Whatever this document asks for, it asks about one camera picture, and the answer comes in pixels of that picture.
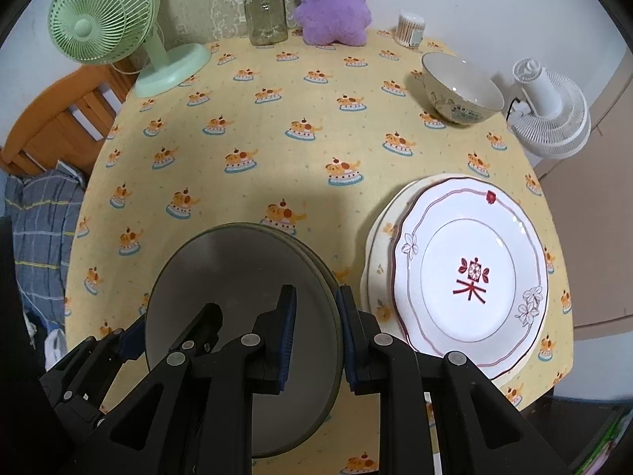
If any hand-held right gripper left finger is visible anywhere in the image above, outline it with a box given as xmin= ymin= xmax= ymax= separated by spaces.
xmin=96 ymin=284 xmax=300 ymax=475

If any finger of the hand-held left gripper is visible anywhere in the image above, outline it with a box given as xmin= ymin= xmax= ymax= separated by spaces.
xmin=178 ymin=303 xmax=224 ymax=357
xmin=74 ymin=314 xmax=149 ymax=407

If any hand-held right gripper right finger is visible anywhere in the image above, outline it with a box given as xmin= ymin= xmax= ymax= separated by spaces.
xmin=335 ymin=284 xmax=574 ymax=475

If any scalloped yellow flower plate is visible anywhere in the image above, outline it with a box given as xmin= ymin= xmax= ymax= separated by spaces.
xmin=359 ymin=173 xmax=552 ymax=388

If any white plate red pattern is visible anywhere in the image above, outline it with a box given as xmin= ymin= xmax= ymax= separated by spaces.
xmin=392 ymin=177 xmax=550 ymax=376

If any white cloth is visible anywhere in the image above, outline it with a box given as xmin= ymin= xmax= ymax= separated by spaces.
xmin=44 ymin=329 xmax=67 ymax=372

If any blue plaid cloth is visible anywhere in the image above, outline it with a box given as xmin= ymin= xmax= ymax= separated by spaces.
xmin=0 ymin=161 xmax=87 ymax=357

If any yellow printed tablecloth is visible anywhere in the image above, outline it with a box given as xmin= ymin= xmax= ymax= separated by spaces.
xmin=64 ymin=30 xmax=574 ymax=475

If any green pink packet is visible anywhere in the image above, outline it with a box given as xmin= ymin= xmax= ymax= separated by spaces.
xmin=574 ymin=396 xmax=631 ymax=475

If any white desk fan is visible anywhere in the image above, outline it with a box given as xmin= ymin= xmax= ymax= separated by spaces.
xmin=509 ymin=58 xmax=591 ymax=160

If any glass jar black lid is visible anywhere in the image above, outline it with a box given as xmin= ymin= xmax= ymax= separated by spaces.
xmin=241 ymin=0 xmax=289 ymax=47

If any cotton swab container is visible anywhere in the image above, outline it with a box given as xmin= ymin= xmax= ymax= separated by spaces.
xmin=397 ymin=10 xmax=428 ymax=49

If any green desk fan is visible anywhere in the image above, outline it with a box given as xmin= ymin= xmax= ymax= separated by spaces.
xmin=49 ymin=0 xmax=213 ymax=99

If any purple plush toy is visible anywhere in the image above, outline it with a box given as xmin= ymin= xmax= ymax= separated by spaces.
xmin=289 ymin=0 xmax=373 ymax=46

